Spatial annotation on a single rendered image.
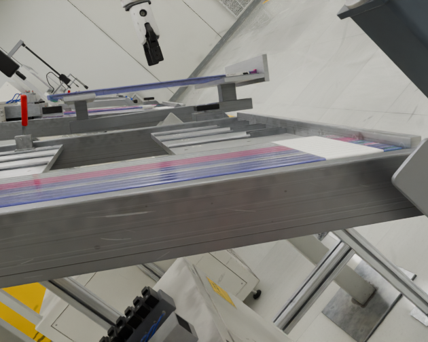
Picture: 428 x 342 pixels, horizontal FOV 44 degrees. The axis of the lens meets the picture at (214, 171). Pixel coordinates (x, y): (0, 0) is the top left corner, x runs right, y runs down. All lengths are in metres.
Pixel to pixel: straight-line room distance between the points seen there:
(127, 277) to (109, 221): 1.56
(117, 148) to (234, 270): 1.05
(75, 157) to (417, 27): 0.74
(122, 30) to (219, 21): 1.56
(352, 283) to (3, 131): 1.23
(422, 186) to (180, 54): 8.22
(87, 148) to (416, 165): 0.78
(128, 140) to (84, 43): 7.46
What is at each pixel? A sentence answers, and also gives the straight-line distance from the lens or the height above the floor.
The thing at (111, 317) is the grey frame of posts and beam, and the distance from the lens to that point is 1.23.
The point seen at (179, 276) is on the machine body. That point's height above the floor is 0.62.
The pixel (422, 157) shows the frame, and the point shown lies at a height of 0.75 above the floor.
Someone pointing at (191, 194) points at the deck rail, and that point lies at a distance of 0.44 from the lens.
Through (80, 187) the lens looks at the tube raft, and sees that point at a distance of 0.50.
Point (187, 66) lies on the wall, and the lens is 8.64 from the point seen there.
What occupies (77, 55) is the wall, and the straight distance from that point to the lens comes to 8.54.
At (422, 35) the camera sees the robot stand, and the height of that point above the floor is 0.58.
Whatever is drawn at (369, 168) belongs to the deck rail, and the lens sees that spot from 0.49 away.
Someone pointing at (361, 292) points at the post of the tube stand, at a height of 0.04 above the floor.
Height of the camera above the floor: 0.98
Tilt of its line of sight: 15 degrees down
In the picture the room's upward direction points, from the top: 50 degrees counter-clockwise
